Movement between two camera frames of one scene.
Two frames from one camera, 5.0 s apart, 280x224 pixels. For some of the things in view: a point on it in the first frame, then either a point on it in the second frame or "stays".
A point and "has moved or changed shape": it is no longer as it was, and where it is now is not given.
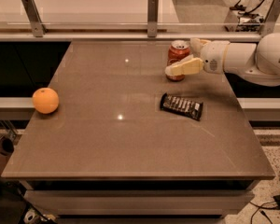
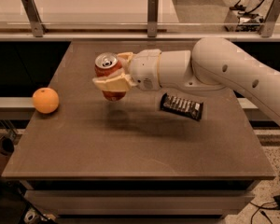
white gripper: (212, 58) → (145, 68)
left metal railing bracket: (34, 16) stays
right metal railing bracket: (274, 10) stays
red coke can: (178, 50) has moved or changed shape
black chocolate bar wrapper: (181, 105) stays
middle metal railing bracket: (152, 16) stays
